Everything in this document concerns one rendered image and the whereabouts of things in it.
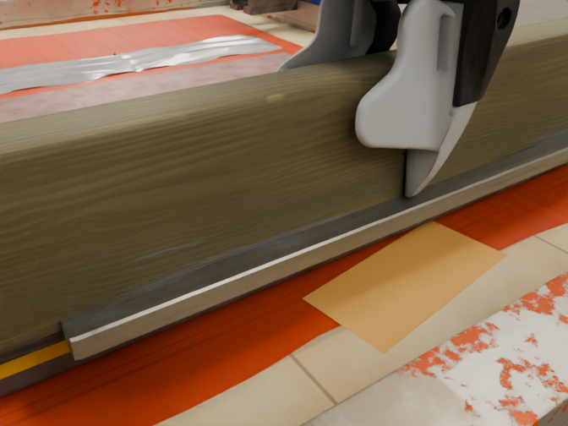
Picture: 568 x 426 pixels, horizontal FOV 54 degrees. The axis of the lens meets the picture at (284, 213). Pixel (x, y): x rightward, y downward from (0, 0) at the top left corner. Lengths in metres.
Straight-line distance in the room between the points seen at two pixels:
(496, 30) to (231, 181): 0.12
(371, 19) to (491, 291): 0.14
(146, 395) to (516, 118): 0.24
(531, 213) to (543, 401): 0.19
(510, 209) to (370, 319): 0.14
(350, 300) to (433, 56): 0.11
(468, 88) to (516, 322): 0.10
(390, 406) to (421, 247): 0.15
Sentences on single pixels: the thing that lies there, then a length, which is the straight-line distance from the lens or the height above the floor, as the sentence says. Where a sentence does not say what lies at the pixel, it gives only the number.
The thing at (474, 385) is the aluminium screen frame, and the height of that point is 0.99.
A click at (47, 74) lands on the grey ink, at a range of 0.59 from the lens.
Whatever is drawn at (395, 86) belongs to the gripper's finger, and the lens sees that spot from 0.23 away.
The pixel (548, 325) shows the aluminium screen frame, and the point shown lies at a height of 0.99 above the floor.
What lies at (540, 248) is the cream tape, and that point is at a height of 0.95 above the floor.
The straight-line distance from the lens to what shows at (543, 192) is 0.39.
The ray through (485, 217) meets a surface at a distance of 0.35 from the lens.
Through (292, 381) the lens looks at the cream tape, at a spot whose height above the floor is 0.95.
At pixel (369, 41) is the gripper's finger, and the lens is 0.27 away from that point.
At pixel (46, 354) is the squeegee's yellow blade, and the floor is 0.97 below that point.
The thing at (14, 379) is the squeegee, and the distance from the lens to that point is 0.24.
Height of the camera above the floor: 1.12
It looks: 31 degrees down
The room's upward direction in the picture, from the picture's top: 1 degrees clockwise
